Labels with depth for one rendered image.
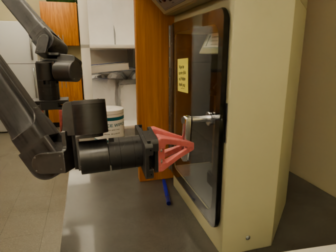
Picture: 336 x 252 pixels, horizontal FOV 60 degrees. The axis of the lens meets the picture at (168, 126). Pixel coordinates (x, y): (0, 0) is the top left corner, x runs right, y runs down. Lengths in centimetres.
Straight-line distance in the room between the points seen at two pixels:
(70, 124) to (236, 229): 36
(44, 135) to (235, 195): 35
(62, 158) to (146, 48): 43
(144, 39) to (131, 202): 43
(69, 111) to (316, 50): 73
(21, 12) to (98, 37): 89
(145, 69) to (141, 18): 13
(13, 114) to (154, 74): 42
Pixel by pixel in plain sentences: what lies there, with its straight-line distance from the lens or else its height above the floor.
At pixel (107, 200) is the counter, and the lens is 81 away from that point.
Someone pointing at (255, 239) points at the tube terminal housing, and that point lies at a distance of 64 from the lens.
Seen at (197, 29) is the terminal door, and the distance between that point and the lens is 60.
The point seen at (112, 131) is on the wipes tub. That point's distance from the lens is 123.
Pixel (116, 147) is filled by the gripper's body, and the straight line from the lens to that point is 50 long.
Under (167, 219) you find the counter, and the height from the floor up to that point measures 94.
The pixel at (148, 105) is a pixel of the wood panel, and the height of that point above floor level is 117.
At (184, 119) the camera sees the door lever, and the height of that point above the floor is 120.
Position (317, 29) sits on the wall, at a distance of 99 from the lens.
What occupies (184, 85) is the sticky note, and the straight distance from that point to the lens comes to 67.
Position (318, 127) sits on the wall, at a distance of 97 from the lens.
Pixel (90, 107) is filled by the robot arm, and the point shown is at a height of 123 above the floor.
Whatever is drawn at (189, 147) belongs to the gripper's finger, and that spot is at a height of 115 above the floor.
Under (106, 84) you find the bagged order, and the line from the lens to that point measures 186.
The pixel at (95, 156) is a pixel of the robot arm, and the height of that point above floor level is 115.
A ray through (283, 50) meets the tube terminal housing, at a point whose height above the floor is 132.
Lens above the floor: 132
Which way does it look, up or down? 14 degrees down
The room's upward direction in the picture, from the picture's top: straight up
